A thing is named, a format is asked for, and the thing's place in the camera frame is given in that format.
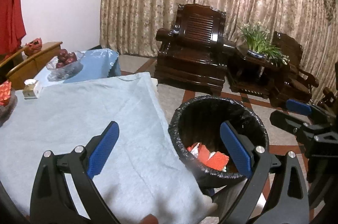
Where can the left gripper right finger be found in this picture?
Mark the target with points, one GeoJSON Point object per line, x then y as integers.
{"type": "Point", "coordinates": [287, 201]}

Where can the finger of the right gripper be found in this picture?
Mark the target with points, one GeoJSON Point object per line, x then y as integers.
{"type": "Point", "coordinates": [298, 107]}
{"type": "Point", "coordinates": [288, 123]}

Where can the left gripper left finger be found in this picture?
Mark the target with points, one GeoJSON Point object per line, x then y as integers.
{"type": "Point", "coordinates": [51, 201]}

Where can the orange foam net sleeve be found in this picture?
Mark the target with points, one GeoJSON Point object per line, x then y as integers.
{"type": "Point", "coordinates": [215, 160]}

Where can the foil wrapper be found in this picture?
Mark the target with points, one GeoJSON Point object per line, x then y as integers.
{"type": "Point", "coordinates": [194, 149]}

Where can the black lined trash bin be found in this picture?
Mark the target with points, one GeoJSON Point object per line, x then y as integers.
{"type": "Point", "coordinates": [198, 121]}

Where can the dark wooden side table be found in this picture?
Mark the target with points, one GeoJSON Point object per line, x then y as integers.
{"type": "Point", "coordinates": [250, 75]}

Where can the green potted plant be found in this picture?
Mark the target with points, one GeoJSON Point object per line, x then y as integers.
{"type": "Point", "coordinates": [257, 38]}

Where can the light blue towel tablecloth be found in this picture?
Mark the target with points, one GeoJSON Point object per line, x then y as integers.
{"type": "Point", "coordinates": [143, 174]}

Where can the dark wooden armchair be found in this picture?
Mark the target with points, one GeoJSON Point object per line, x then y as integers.
{"type": "Point", "coordinates": [193, 50]}

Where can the small tissue box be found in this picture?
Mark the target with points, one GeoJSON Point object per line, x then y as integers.
{"type": "Point", "coordinates": [32, 89]}

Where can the red gift packet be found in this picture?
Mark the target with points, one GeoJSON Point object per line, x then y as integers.
{"type": "Point", "coordinates": [5, 93]}

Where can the glass fruit bowl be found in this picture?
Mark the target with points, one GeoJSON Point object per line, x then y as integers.
{"type": "Point", "coordinates": [64, 70]}

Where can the wooden tv cabinet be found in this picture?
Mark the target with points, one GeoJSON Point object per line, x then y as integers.
{"type": "Point", "coordinates": [29, 68]}

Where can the red apples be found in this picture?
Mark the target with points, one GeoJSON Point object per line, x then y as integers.
{"type": "Point", "coordinates": [65, 58]}

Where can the blue plastic table cover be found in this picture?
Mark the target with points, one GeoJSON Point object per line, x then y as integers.
{"type": "Point", "coordinates": [97, 63]}

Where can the red woven basket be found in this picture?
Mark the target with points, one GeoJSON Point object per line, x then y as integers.
{"type": "Point", "coordinates": [33, 47]}

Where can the red cloth cover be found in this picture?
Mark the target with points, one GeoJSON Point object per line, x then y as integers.
{"type": "Point", "coordinates": [12, 26]}

